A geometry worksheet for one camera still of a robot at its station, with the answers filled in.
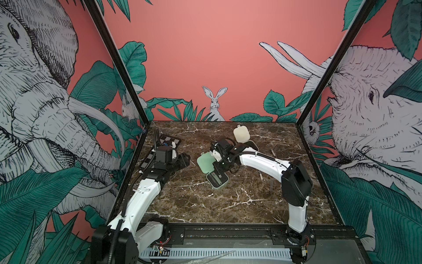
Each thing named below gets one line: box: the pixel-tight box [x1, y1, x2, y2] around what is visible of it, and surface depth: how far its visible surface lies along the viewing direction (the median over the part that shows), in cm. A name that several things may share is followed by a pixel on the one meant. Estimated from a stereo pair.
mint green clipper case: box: [196, 151, 230, 191], surface depth 92 cm
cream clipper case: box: [233, 124, 251, 144], surface depth 110 cm
